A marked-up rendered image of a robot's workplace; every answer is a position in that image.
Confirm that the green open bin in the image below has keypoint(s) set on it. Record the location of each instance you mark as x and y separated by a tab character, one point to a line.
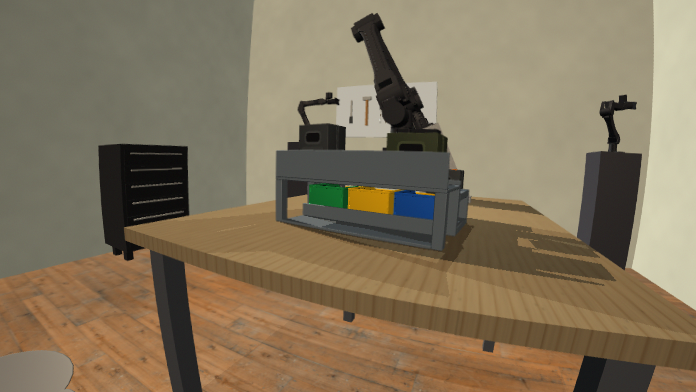
329	195

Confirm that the olive green tool case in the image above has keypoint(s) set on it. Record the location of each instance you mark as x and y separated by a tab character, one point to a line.
423	142

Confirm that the blue bin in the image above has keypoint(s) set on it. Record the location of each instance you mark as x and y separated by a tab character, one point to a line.
408	203

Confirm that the yellow open bin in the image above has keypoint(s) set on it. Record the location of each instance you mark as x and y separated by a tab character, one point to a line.
370	199

